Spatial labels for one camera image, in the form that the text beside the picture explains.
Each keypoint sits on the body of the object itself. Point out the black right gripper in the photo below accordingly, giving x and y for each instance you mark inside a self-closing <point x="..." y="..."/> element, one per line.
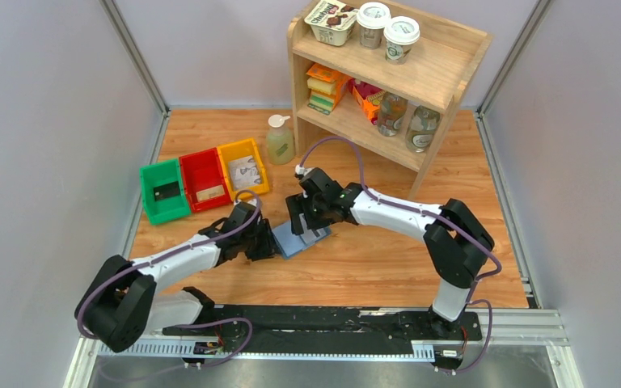
<point x="299" y="203"/>

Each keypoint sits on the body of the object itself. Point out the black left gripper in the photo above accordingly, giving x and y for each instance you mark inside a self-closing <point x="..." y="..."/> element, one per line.
<point x="269" y="246"/>

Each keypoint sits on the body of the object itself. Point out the blue leather card holder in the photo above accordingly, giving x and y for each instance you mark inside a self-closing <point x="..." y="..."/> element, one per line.
<point x="289" y="244"/>

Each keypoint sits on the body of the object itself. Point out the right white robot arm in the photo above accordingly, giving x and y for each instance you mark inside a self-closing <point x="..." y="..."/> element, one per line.
<point x="457" y="243"/>

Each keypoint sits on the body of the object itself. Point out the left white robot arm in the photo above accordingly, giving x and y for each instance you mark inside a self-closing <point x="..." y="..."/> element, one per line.
<point x="124" y="301"/>

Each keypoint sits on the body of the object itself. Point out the printed card in yellow bin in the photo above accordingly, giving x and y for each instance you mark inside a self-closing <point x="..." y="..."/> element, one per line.
<point x="244" y="173"/>

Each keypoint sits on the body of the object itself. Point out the tan card in red bin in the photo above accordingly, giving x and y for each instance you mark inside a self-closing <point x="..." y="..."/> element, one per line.
<point x="210" y="193"/>

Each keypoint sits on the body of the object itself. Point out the black card in green bin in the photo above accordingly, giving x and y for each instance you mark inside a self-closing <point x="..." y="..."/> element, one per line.
<point x="166" y="191"/>

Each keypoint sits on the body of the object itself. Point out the soap dispenser bottle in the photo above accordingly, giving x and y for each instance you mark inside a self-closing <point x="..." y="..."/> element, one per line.
<point x="280" y="140"/>

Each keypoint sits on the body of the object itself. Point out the yellow plastic bin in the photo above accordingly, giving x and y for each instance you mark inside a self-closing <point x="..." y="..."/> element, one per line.
<point x="238" y="149"/>

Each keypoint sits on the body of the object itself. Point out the red plastic bin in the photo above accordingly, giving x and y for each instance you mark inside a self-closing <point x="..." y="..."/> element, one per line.
<point x="202" y="170"/>

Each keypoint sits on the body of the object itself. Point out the green plastic bin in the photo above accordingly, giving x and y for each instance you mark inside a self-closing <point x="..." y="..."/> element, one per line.
<point x="165" y="210"/>

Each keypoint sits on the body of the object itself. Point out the stack of sponges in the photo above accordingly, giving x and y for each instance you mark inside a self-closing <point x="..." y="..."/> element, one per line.
<point x="327" y="87"/>

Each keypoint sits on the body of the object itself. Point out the orange snack box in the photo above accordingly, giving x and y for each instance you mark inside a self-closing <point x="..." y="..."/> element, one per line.
<point x="368" y="97"/>

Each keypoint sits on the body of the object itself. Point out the left glass bottle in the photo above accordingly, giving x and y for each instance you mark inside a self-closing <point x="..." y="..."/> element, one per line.
<point x="392" y="111"/>

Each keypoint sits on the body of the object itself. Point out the glass bottle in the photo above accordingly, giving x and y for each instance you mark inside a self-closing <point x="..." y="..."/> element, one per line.
<point x="392" y="111"/>
<point x="421" y="129"/>

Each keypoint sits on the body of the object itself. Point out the wooden shelf unit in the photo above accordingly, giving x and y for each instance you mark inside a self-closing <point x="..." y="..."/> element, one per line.
<point x="436" y="75"/>

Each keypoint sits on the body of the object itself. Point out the right glass bottle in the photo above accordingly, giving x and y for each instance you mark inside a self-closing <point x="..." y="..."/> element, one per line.
<point x="421" y="129"/>

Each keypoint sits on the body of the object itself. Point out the yogurt cup pack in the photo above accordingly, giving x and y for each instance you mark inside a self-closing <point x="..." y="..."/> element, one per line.
<point x="332" y="22"/>

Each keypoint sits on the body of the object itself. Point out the right paper coffee cup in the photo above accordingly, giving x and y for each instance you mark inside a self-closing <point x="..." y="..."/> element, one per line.
<point x="401" y="33"/>

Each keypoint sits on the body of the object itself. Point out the paper coffee cup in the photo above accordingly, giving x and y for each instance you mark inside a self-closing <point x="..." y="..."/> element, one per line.
<point x="401" y="33"/>
<point x="372" y="17"/>

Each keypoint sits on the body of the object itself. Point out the left paper coffee cup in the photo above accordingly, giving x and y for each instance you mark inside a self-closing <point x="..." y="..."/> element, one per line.
<point x="372" y="17"/>

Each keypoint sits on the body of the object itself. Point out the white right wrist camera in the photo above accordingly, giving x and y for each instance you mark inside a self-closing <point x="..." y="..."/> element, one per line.
<point x="303" y="174"/>

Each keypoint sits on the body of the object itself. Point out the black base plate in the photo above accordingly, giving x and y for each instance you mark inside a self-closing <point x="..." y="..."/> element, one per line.
<point x="327" y="330"/>

